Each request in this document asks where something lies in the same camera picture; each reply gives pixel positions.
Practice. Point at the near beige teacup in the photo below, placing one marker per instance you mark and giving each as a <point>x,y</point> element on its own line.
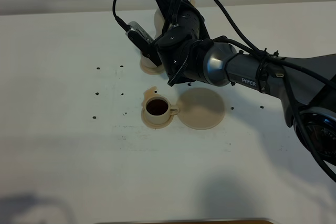
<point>157,105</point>

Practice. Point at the beige ceramic teapot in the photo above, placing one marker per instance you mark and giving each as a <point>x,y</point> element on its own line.
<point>158,20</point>

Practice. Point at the far beige cup saucer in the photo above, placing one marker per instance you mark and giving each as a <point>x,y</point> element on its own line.
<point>150,68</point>

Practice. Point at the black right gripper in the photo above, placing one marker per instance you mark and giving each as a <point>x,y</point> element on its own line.
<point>185,48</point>

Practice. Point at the near beige cup saucer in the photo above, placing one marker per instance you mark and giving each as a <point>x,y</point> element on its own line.
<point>157,121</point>

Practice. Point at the beige teacup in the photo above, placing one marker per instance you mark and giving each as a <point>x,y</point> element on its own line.
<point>157,105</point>
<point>147,60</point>

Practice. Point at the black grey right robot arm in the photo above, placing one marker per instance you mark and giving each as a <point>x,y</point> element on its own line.
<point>305,87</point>

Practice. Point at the far beige teacup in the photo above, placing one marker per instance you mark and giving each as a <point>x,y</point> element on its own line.
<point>147,60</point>

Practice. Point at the beige cup saucer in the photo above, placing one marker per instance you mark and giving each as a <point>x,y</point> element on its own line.
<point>157,121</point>
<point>150,68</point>

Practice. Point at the large beige teapot saucer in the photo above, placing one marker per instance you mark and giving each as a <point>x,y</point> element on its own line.
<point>201,108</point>

